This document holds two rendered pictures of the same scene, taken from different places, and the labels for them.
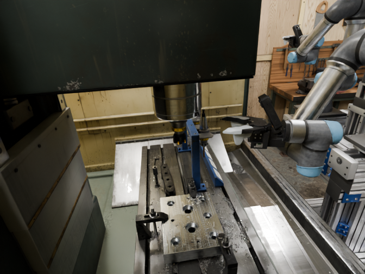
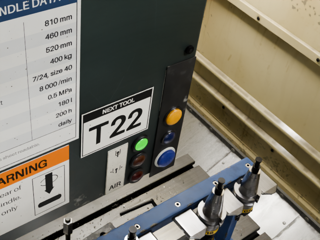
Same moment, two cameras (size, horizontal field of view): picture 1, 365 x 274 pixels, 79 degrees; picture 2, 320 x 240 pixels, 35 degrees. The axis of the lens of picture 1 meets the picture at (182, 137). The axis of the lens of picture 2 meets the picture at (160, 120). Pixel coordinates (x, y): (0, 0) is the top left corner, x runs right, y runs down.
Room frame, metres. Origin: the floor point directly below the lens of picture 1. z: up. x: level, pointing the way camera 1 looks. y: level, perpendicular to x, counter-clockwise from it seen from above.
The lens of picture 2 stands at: (0.70, -0.55, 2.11)
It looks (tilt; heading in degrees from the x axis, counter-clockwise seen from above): 43 degrees down; 53
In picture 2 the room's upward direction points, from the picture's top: 9 degrees clockwise
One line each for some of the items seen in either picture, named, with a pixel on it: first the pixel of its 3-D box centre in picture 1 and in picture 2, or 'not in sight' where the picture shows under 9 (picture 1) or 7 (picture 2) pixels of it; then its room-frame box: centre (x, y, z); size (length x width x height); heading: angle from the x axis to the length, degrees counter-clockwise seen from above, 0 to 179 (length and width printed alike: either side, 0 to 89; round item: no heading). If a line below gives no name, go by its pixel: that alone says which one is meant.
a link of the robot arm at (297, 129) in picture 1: (293, 130); not in sight; (0.64, -0.36, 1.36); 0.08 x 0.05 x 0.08; 171
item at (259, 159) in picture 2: not in sight; (256, 164); (1.35, -0.07, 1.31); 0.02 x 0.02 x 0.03
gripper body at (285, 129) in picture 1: (266, 132); not in sight; (0.65, -0.28, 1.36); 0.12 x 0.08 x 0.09; 81
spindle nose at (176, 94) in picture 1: (176, 95); not in sight; (0.70, 0.01, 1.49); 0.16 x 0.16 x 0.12
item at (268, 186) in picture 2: not in sight; (263, 183); (1.40, -0.07, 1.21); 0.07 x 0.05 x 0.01; 96
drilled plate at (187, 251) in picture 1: (189, 222); not in sight; (0.67, -0.01, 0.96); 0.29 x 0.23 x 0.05; 6
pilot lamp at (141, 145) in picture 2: not in sight; (141, 144); (0.97, -0.17, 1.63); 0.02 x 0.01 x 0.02; 6
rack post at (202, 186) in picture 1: (195, 165); not in sight; (0.96, -0.06, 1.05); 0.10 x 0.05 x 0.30; 96
